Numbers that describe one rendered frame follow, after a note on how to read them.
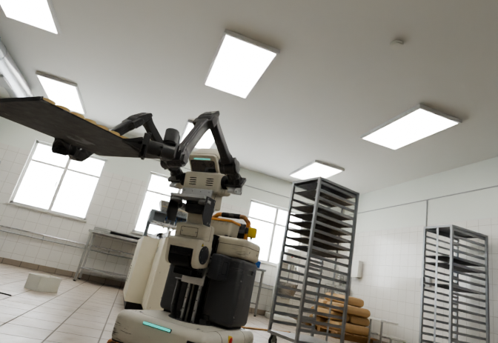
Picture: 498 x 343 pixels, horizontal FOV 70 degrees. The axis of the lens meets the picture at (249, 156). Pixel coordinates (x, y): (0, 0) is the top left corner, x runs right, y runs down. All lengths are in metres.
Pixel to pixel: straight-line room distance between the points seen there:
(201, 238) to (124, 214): 5.67
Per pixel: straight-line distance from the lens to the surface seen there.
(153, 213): 4.66
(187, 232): 2.21
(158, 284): 3.96
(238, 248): 2.31
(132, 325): 2.26
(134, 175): 7.89
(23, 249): 7.95
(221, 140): 1.95
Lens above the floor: 0.56
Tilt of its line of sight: 19 degrees up
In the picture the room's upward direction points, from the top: 12 degrees clockwise
